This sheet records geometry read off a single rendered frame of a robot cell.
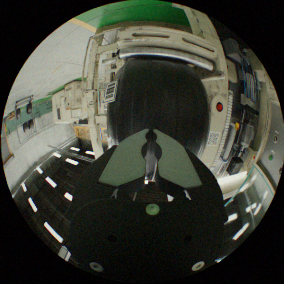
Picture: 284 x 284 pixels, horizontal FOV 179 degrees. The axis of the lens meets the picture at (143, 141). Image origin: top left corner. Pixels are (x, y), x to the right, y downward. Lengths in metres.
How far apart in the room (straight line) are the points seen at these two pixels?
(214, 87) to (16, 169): 12.17
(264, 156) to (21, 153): 12.12
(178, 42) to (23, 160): 11.83
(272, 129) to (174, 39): 0.60
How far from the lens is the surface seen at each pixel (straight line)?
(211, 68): 0.42
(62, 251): 1.17
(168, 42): 0.36
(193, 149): 0.25
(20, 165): 11.82
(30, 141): 11.59
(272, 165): 0.65
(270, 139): 0.65
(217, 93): 0.50
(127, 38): 0.37
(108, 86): 0.27
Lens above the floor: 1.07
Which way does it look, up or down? 25 degrees up
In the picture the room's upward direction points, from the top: 178 degrees counter-clockwise
